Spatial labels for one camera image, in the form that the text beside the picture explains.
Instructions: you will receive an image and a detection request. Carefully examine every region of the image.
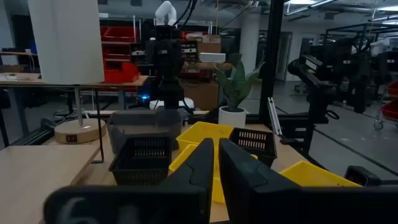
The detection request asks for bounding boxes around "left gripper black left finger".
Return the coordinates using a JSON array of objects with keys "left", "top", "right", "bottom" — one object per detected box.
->
[{"left": 157, "top": 138, "right": 216, "bottom": 224}]

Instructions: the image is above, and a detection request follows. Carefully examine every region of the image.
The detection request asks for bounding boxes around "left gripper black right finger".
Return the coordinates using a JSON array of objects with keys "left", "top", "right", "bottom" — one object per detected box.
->
[{"left": 218, "top": 138, "right": 302, "bottom": 224}]

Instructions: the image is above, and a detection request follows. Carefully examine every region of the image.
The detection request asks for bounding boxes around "yellow plastic basket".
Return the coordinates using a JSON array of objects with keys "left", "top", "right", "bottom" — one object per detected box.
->
[
  {"left": 175, "top": 121, "right": 234, "bottom": 153},
  {"left": 279, "top": 160, "right": 363, "bottom": 188},
  {"left": 169, "top": 143, "right": 259, "bottom": 205}
]

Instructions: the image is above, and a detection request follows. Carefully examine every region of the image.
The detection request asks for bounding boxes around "black slotted plastic basket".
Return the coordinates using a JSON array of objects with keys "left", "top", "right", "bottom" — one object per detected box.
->
[
  {"left": 229, "top": 127, "right": 278, "bottom": 168},
  {"left": 108, "top": 135, "right": 174, "bottom": 187}
]

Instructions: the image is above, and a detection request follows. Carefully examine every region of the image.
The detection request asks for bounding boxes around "translucent gray plastic bin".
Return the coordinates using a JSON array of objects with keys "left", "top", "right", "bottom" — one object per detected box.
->
[{"left": 106, "top": 108, "right": 183, "bottom": 156}]

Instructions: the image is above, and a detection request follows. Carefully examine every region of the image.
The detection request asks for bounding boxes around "small cardboard box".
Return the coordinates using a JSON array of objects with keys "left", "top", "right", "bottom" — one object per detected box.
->
[{"left": 186, "top": 32, "right": 222, "bottom": 54}]

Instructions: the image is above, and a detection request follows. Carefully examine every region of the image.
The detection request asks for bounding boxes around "flat white box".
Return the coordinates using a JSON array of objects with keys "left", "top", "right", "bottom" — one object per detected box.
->
[{"left": 198, "top": 52, "right": 227, "bottom": 63}]

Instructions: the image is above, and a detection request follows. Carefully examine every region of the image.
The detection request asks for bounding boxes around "rack of red bins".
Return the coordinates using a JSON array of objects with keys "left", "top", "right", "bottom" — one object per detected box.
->
[{"left": 99, "top": 26, "right": 141, "bottom": 84}]

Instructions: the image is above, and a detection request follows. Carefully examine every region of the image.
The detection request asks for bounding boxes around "large cardboard box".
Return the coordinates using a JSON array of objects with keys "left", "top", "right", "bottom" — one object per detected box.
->
[{"left": 183, "top": 80, "right": 220, "bottom": 111}]

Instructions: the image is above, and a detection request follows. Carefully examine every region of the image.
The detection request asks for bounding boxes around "green plant in white pot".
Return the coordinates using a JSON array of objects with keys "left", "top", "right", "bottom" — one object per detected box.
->
[{"left": 213, "top": 57, "right": 266, "bottom": 129}]

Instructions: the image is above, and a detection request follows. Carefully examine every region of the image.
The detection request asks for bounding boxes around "silver aluminium bar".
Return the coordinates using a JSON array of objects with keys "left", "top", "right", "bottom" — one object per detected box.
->
[{"left": 267, "top": 96, "right": 284, "bottom": 136}]

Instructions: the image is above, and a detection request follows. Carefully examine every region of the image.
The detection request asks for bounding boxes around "white shade lamp wooden base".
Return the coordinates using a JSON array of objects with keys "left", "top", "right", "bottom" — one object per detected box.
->
[{"left": 27, "top": 0, "right": 108, "bottom": 145}]

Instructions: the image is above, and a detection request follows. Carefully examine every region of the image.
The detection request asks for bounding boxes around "background wooden table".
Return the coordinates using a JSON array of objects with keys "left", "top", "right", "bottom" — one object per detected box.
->
[{"left": 0, "top": 72, "right": 149, "bottom": 125}]

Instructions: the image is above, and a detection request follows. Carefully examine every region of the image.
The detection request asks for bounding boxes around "cart with red bins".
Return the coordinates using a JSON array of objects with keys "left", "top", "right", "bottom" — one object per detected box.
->
[{"left": 374, "top": 80, "right": 398, "bottom": 131}]

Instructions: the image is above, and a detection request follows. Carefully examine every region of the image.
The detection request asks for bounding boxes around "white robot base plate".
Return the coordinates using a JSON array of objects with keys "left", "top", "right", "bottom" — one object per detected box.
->
[{"left": 149, "top": 96, "right": 195, "bottom": 111}]

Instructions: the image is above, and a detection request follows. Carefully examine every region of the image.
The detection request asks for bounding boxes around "black aluminium table frame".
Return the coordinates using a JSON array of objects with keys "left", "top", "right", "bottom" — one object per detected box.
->
[{"left": 12, "top": 0, "right": 343, "bottom": 175}]

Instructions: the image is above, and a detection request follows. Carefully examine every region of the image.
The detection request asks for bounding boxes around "small black table camera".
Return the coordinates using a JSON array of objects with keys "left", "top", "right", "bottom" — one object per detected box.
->
[{"left": 343, "top": 165, "right": 382, "bottom": 187}]

